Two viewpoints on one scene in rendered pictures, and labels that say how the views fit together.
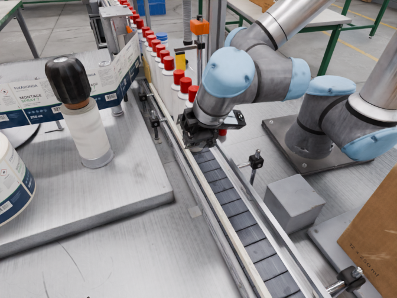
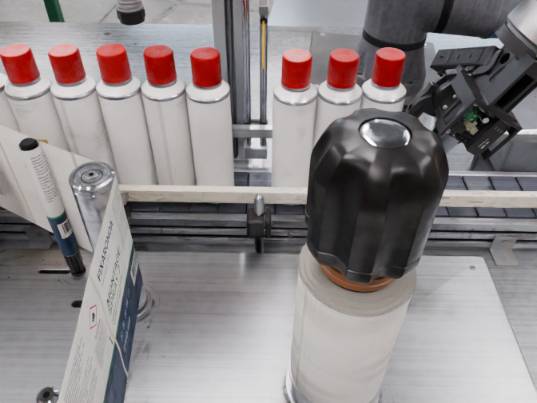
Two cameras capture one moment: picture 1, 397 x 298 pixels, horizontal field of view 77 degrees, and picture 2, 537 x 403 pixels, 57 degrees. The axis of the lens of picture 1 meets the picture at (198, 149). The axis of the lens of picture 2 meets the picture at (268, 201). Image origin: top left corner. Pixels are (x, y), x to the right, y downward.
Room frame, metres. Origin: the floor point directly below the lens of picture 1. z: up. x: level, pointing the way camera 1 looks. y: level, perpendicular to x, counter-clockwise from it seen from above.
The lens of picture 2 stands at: (0.50, 0.54, 1.34)
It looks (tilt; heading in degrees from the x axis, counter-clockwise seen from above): 43 degrees down; 292
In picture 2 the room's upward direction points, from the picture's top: 1 degrees clockwise
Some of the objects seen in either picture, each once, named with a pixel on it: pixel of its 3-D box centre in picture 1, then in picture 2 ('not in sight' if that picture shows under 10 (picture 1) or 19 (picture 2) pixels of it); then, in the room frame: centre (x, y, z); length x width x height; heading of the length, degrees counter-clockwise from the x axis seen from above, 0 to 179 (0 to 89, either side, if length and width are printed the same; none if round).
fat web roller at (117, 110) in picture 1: (111, 89); (113, 248); (0.76, 0.30, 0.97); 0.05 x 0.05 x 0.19
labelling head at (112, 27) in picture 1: (123, 45); not in sight; (1.07, 0.31, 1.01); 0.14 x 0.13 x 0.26; 22
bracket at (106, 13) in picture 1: (115, 10); not in sight; (1.06, 0.32, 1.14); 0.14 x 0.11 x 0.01; 22
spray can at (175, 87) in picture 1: (180, 102); (292, 132); (0.67, 0.06, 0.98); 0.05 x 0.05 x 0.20
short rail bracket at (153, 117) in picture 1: (155, 125); (260, 230); (0.67, 0.15, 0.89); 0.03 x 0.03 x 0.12; 22
